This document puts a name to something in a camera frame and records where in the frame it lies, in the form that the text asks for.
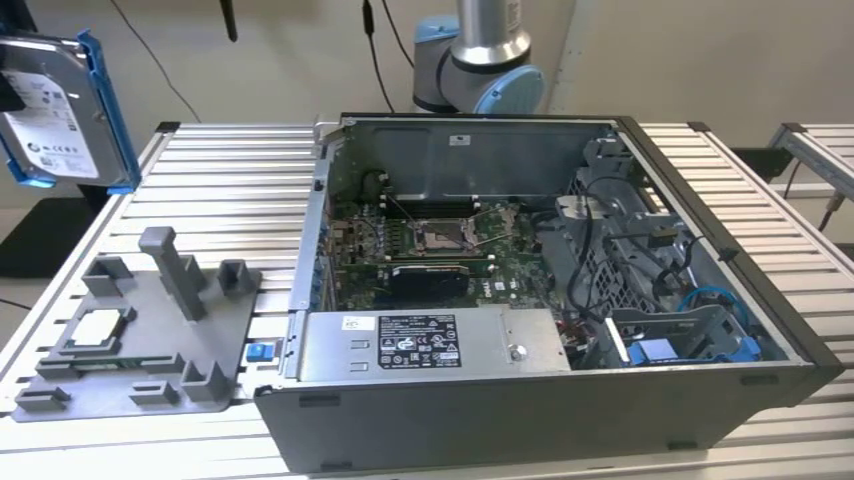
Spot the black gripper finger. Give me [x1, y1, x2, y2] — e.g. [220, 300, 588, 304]
[0, 74, 23, 114]

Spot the hard disk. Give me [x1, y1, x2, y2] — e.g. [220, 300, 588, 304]
[0, 27, 143, 196]

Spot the grey metal disk bay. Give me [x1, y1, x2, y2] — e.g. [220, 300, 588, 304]
[539, 137, 799, 371]

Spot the empty blue disk carrier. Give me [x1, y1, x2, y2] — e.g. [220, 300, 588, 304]
[626, 338, 686, 362]

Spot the silver CPU chip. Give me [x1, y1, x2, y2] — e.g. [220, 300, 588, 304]
[69, 309, 128, 346]

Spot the grey parts rack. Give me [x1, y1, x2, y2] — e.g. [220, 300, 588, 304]
[9, 225, 265, 425]

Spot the green RAM stick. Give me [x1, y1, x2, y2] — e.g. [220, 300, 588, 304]
[69, 356, 180, 373]

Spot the thin metal locking lever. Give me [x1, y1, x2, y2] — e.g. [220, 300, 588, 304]
[388, 193, 422, 225]
[476, 222, 528, 247]

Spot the black RAM slot bank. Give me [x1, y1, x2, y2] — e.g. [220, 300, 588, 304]
[383, 251, 495, 265]
[378, 192, 492, 210]

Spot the CPU socket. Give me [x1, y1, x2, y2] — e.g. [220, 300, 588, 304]
[406, 217, 479, 254]

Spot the black graphics card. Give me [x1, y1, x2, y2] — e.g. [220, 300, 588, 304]
[386, 262, 472, 301]

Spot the green motherboard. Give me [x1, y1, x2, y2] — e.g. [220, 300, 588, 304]
[326, 199, 575, 314]

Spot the silver power supply unit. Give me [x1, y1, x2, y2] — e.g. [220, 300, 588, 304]
[296, 307, 574, 384]

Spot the open dark grey PC case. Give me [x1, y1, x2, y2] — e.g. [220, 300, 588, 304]
[252, 112, 847, 475]

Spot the black box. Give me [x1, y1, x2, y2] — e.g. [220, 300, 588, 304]
[730, 147, 793, 184]

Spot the aluminium slat side table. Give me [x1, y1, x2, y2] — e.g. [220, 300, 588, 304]
[766, 122, 854, 202]

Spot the thin dark hanging probe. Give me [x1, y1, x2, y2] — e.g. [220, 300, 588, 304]
[818, 192, 841, 232]

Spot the thin black wall cable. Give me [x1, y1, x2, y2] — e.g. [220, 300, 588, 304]
[109, 0, 203, 124]

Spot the thick black camera cable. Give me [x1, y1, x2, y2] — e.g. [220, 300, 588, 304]
[219, 0, 240, 43]

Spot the black cable with plug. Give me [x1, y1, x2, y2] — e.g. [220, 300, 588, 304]
[362, 0, 419, 114]

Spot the long black wire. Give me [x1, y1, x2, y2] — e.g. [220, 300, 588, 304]
[564, 174, 603, 321]

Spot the coloured power wire bundle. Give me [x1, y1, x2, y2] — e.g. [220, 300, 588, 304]
[558, 319, 590, 352]

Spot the black wire with connector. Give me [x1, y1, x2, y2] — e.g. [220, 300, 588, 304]
[652, 227, 710, 297]

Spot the blue wire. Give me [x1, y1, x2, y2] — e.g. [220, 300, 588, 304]
[678, 283, 743, 322]

